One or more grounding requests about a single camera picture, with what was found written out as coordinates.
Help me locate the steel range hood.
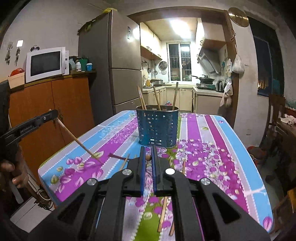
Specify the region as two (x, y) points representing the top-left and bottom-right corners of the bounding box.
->
(198, 48), (221, 75)

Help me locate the wooden chopstick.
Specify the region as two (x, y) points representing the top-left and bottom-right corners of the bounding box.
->
(153, 86), (162, 110)
(137, 86), (147, 110)
(49, 108), (102, 164)
(158, 197), (168, 232)
(145, 154), (152, 161)
(172, 82), (179, 110)
(138, 88), (147, 110)
(169, 220), (175, 236)
(119, 154), (130, 171)

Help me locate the operator left hand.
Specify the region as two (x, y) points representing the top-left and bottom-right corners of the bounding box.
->
(1, 147), (29, 189)

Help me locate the black wok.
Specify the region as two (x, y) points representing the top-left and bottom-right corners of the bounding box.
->
(192, 75), (215, 84)

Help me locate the wooden dining chair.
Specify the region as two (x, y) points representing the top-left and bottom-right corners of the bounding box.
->
(259, 94), (285, 148)

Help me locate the dark room window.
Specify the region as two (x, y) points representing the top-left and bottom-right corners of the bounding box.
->
(248, 17), (285, 96)

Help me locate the steel electric kettle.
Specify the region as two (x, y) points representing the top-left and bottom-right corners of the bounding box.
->
(216, 80), (224, 93)

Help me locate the orange wooden cabinet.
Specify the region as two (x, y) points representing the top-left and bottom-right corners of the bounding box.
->
(9, 71), (96, 183)

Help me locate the brown tall refrigerator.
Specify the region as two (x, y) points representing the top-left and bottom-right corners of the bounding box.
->
(78, 9), (142, 125)

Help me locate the kitchen window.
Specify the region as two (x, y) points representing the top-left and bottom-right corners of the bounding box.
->
(167, 43), (192, 82)

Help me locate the white microwave oven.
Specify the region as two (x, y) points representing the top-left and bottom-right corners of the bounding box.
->
(25, 47), (69, 83)

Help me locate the round gold wall clock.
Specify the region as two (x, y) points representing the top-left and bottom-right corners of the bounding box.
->
(228, 7), (249, 27)

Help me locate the floral striped tablecloth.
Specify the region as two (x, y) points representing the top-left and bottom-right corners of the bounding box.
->
(38, 110), (273, 240)

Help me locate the blue perforated utensil holder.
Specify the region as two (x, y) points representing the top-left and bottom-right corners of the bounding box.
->
(136, 105), (179, 148)

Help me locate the white hanging plastic bag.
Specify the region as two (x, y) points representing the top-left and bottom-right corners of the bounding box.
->
(232, 54), (245, 74)

